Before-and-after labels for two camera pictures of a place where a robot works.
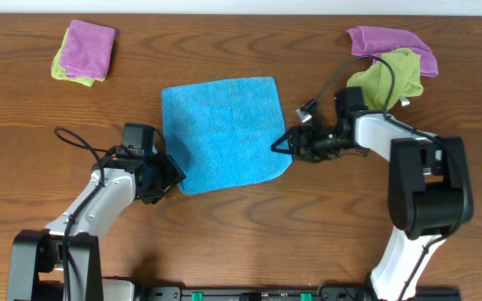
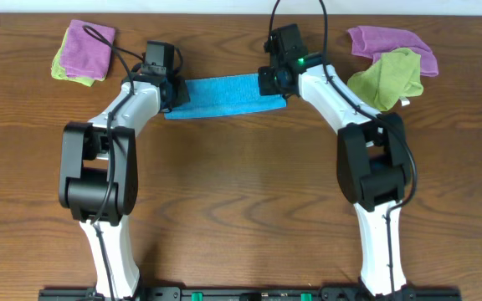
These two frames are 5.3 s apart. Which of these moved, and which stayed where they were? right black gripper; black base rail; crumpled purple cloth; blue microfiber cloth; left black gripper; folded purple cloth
Moved: left black gripper; right black gripper; blue microfiber cloth
Stayed: folded purple cloth; crumpled purple cloth; black base rail
